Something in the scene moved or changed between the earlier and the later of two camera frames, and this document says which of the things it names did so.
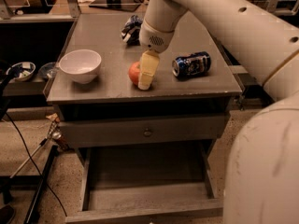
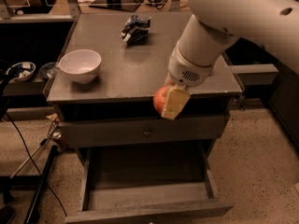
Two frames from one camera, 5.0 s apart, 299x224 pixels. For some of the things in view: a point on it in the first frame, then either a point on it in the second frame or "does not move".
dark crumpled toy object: [131, 31] does not move
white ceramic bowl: [82, 64] does not move
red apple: [134, 72] -> [159, 98]
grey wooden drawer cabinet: [151, 155] does not move
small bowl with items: [21, 71] does not move
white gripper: [154, 38] -> [187, 68]
